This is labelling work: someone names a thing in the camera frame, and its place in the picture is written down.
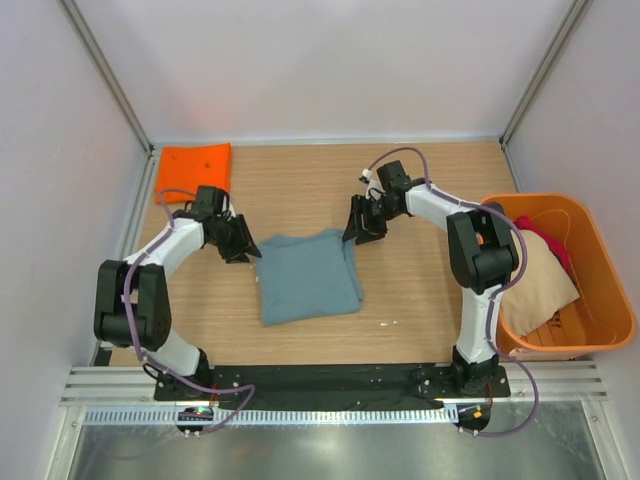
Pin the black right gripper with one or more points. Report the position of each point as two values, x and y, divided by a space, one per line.
370 230

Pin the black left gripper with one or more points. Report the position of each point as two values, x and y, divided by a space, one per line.
244 244

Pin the blue grey t shirt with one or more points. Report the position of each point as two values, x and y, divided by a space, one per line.
307 277

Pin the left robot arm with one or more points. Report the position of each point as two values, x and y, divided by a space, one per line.
132 306

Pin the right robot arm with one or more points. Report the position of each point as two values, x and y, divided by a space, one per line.
482 256

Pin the folded orange t shirt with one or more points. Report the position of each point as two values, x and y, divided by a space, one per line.
187 168

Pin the beige t shirt in basket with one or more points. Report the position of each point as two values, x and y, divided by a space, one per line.
544 289

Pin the red t shirt in basket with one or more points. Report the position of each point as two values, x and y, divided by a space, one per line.
556 247

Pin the orange plastic basket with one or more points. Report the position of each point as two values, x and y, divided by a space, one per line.
601 319

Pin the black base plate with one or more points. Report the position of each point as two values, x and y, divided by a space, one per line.
363 387

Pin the white slotted cable duct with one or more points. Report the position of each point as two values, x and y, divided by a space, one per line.
177 416

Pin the left aluminium corner post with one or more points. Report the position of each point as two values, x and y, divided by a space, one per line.
82 29

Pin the aluminium corner post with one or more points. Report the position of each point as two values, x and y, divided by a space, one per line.
566 28
82 29

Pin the aluminium frame rail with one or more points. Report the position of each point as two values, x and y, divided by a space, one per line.
107 386

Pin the right aluminium corner post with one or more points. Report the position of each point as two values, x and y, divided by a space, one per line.
566 28

